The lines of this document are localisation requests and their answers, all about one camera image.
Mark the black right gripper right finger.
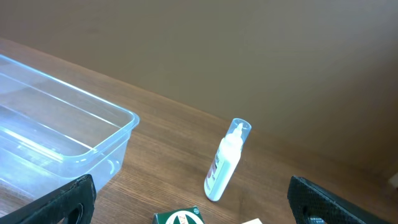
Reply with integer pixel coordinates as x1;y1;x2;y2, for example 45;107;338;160
287;175;388;224

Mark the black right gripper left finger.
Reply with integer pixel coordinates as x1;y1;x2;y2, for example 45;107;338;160
1;174;96;224

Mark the green ointment box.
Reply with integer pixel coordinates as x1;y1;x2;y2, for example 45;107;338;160
152;206;205;224

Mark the clear plastic container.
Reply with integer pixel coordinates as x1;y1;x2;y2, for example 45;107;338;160
1;56;139;213

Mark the white Panadol box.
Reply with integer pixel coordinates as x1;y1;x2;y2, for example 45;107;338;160
242;218;262;224

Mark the white spray bottle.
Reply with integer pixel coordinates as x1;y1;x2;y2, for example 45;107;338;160
204;118;252;202

